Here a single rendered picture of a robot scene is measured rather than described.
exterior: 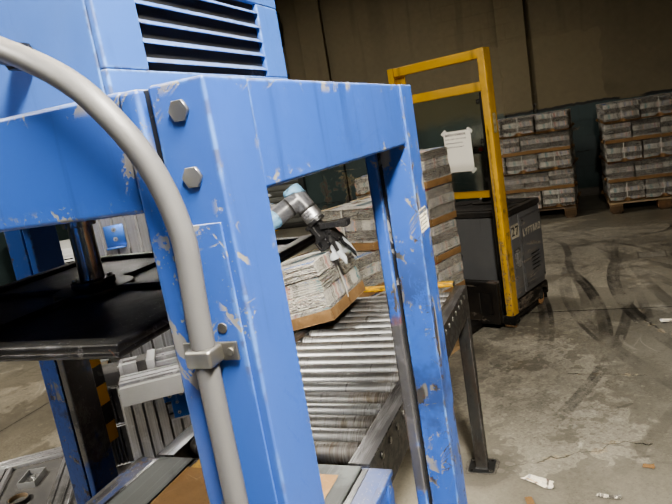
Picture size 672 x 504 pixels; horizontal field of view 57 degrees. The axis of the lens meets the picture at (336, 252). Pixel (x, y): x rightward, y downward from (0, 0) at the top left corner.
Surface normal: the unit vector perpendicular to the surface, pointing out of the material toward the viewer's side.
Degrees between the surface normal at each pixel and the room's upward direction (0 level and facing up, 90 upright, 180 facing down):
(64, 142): 90
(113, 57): 90
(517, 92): 90
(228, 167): 90
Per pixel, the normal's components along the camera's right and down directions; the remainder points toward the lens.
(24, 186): -0.34, 0.23
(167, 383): 0.26, 0.15
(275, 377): 0.92, -0.08
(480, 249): -0.65, 0.25
